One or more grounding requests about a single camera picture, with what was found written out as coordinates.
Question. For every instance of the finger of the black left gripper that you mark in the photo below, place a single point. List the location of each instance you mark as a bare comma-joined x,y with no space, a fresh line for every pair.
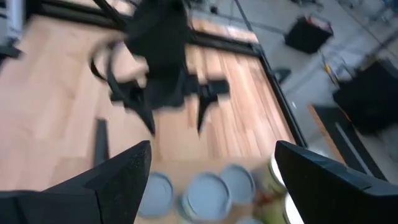
201,109
141,110

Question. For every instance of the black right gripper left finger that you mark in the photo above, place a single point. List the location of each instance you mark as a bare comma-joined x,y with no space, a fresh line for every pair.
93,199

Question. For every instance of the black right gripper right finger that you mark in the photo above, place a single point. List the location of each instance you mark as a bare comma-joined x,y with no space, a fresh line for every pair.
335,199

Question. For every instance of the peaches label can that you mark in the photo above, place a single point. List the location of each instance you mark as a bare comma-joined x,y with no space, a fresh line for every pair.
155,194

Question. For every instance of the pink strawberries label can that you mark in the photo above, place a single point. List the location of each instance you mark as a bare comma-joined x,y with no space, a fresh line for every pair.
269,210

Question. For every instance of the yellow blue label can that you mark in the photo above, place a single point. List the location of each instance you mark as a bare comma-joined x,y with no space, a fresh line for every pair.
237,183

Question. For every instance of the white vegetable print can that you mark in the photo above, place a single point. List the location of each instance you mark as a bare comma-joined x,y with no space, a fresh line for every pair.
206,197

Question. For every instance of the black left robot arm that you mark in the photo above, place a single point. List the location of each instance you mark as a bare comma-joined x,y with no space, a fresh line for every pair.
155,21

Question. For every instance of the black floor mat orange edge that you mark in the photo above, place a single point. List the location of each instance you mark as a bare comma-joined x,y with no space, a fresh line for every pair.
335,130

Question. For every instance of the black equipment cart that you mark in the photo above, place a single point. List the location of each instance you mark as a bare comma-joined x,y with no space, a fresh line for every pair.
370,99

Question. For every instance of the black floor box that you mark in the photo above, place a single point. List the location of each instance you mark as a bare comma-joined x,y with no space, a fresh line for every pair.
306,37

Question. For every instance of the grey equipment box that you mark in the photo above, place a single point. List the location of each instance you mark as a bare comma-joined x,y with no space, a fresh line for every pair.
11,21

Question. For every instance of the black metal shelf frame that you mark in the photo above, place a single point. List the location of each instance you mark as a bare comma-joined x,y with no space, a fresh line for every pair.
101,140

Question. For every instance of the black rig frame strut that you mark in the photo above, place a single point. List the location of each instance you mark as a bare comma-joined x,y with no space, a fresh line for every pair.
109,12

